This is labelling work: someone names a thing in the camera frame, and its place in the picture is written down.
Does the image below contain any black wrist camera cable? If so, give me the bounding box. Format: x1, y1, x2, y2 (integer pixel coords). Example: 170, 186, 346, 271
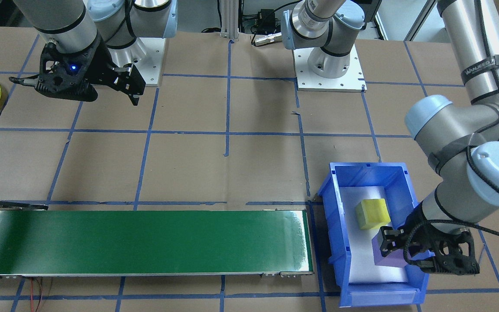
9, 76, 40, 88

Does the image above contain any purple foam block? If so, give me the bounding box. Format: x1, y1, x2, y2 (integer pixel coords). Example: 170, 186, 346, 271
373, 232, 410, 268

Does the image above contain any blue plastic storage bin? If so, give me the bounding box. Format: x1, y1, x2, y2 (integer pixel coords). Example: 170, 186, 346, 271
318, 162, 430, 307

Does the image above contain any aluminium frame post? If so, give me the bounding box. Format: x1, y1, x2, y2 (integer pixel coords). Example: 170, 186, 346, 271
220, 0, 239, 40

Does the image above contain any thin red wire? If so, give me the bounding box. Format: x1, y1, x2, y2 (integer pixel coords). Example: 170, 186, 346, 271
28, 277, 45, 312

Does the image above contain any black power adapter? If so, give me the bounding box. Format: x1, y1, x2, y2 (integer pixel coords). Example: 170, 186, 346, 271
258, 9, 279, 31

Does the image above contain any green conveyor belt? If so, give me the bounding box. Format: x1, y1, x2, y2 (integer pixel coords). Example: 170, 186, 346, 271
0, 200, 315, 280

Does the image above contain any yellow foam block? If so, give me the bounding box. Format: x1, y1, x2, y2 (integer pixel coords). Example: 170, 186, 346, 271
355, 198, 391, 230

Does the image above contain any black velcro cable strap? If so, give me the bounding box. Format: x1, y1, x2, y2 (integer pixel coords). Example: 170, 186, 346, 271
461, 54, 499, 85
427, 130, 488, 174

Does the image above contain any grey slanted frame bar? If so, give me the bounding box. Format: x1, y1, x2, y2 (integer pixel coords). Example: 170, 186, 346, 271
405, 0, 437, 42

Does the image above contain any white foam sheet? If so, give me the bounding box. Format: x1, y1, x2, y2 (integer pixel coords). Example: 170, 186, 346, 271
340, 186, 409, 284

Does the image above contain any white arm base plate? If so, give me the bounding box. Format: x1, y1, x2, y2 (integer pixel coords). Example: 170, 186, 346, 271
135, 38, 166, 86
292, 40, 367, 92

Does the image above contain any silver cylindrical connector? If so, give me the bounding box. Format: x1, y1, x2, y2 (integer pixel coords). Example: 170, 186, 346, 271
252, 34, 282, 46

